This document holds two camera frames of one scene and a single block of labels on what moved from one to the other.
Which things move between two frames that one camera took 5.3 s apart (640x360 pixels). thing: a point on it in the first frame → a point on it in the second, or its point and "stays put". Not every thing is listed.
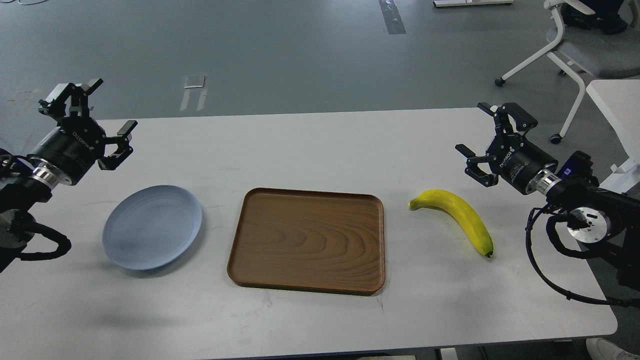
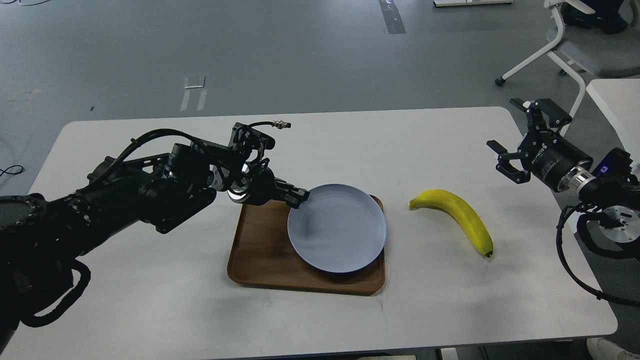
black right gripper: x=519 y=160 → x=545 y=155
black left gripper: x=71 y=149 → x=262 y=188
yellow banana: x=444 y=200 stays put
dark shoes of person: x=607 y=18 stays put
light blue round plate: x=151 y=227 → x=338 y=228
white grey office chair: x=580 y=51 stays put
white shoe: x=600 y=348 stays put
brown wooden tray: x=325 y=240 stays put
